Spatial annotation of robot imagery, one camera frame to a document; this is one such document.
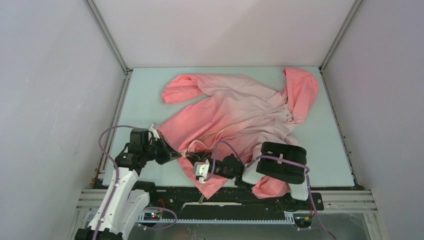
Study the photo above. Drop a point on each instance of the left circuit board with LEDs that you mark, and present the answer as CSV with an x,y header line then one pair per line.
x,y
152,216

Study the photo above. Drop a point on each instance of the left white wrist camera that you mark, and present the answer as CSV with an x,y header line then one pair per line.
x,y
153,128

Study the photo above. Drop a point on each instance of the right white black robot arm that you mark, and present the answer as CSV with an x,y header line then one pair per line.
x,y
286,163

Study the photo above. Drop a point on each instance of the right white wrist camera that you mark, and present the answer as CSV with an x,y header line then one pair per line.
x,y
200,170

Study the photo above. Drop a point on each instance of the right circuit board with wires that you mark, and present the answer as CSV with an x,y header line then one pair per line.
x,y
303,222

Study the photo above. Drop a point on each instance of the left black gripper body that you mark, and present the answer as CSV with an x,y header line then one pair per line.
x,y
158,151

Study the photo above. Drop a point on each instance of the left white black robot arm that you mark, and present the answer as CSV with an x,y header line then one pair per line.
x,y
124,202

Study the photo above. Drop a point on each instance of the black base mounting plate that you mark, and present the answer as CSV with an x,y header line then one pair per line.
x,y
230,204

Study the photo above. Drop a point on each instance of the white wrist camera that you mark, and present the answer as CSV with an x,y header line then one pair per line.
x,y
153,128
200,170

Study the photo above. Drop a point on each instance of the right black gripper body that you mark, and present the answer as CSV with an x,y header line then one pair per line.
x,y
218,169

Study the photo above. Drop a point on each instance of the pink zip-up hooded jacket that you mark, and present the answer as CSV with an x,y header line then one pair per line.
x,y
238,113

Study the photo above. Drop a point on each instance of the aluminium frame rail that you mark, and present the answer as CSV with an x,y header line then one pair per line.
x,y
326,201

